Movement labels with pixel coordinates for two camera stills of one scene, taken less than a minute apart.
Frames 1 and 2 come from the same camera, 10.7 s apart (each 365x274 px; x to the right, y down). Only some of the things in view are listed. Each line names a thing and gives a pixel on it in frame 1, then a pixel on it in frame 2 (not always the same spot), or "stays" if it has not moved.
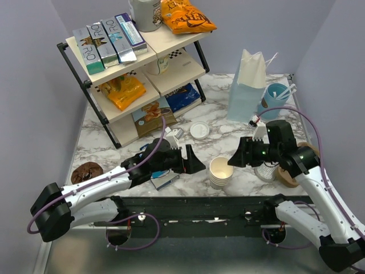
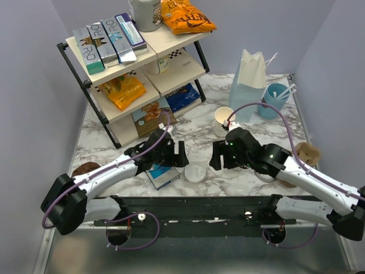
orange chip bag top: (182, 17) stays
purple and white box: (133, 35) stays
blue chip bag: (185, 95) stays
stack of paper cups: (220, 172) -> (221, 115)
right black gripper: (240, 157) -> (218, 148)
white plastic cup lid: (199, 131) -> (195, 172)
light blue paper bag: (248, 87) stays
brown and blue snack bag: (148, 118) stays
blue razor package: (161, 178) stays
